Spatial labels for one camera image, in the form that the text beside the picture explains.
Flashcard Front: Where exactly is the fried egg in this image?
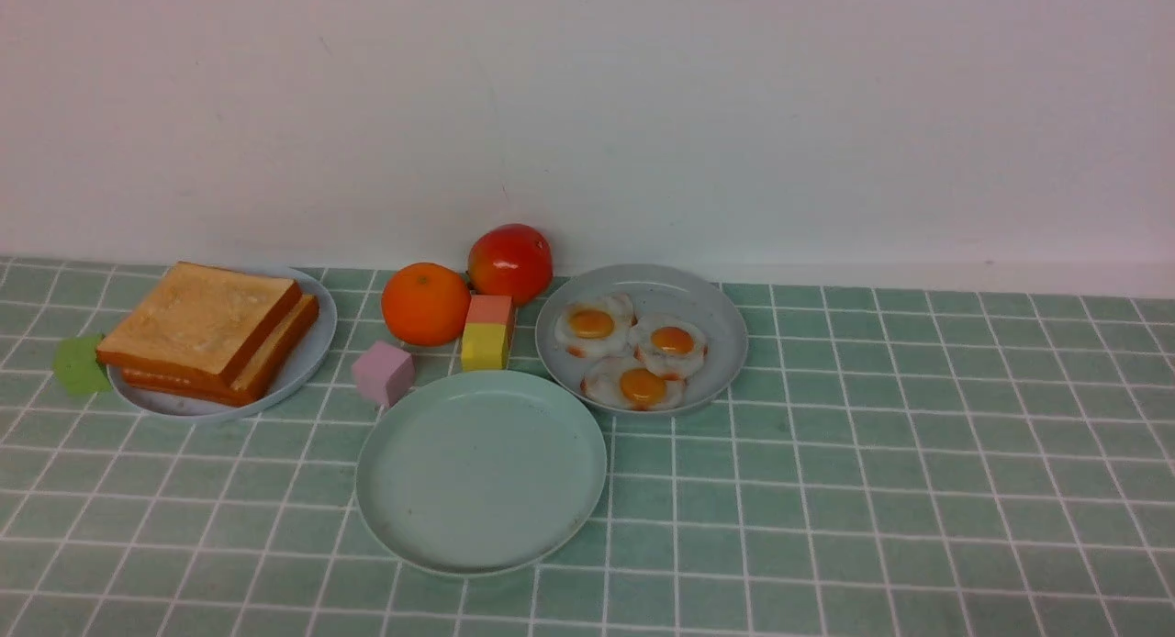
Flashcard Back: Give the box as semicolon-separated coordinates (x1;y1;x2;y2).
580;356;687;411
553;293;637;360
629;311;709;382

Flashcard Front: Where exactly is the toast slice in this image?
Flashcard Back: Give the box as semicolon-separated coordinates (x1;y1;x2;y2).
120;294;318;398
123;377;259;408
96;262;306;387

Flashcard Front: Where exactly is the grey egg plate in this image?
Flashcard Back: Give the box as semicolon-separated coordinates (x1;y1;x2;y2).
533;263;750;416

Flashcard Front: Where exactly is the red apple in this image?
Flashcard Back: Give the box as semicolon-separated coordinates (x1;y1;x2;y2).
466;223;553;307

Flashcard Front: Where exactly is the pink cube block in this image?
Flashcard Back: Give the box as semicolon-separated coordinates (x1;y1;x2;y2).
465;294;516;329

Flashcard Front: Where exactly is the yellow cube block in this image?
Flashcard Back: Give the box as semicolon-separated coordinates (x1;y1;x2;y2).
459;322;512;373

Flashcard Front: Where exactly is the orange fruit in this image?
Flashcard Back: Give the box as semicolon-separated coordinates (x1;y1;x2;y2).
381;263;474;347

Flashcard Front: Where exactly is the mint green empty plate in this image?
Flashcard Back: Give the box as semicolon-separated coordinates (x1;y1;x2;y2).
355;371;609;578

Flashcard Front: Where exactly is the lilac cube block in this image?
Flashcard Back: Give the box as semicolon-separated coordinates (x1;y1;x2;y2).
353;341;416;408

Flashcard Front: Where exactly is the light blue bread plate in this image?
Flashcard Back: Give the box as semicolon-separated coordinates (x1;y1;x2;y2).
106;266;340;424

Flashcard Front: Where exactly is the green cube block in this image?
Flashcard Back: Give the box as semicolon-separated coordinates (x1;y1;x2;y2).
53;333;113;396

